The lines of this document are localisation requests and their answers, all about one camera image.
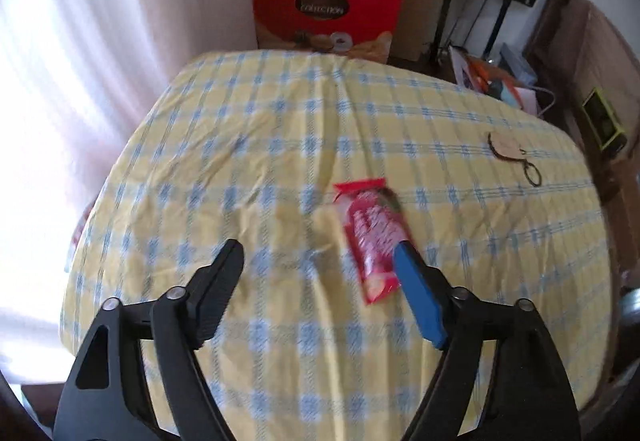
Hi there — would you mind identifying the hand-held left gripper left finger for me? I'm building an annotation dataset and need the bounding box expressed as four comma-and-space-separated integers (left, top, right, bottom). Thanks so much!
52, 238, 246, 441

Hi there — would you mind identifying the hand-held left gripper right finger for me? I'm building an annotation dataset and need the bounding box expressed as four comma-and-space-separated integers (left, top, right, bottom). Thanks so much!
392, 241, 583, 441

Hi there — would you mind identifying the red snack packet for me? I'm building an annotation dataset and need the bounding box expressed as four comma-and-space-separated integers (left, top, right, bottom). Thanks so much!
332, 177, 413, 307

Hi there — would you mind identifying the yellow plaid tablecloth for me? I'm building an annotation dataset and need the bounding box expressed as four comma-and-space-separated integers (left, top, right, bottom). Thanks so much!
59, 48, 613, 441

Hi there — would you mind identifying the lime green portable radio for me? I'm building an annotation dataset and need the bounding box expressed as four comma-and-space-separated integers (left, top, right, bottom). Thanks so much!
581, 88, 628, 152

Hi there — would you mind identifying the white curtain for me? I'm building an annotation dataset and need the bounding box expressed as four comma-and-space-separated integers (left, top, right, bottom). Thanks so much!
0, 0, 256, 372

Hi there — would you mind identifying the black speaker stand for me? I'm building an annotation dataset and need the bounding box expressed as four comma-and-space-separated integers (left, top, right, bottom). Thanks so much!
434, 0, 458, 64
482, 0, 513, 66

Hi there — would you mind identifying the brown cardboard carton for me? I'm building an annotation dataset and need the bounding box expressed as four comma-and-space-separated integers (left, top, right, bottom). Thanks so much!
285, 0, 448, 64

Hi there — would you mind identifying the brown wooden cabinet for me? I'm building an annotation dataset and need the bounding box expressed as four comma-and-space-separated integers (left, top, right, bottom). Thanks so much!
522, 0, 631, 202

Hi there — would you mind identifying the wooden tag keychain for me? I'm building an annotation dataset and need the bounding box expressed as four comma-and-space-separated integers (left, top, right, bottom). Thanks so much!
487, 131, 543, 186

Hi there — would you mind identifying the white charger cable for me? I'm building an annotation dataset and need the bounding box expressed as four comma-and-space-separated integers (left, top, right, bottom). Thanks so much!
535, 86, 557, 118

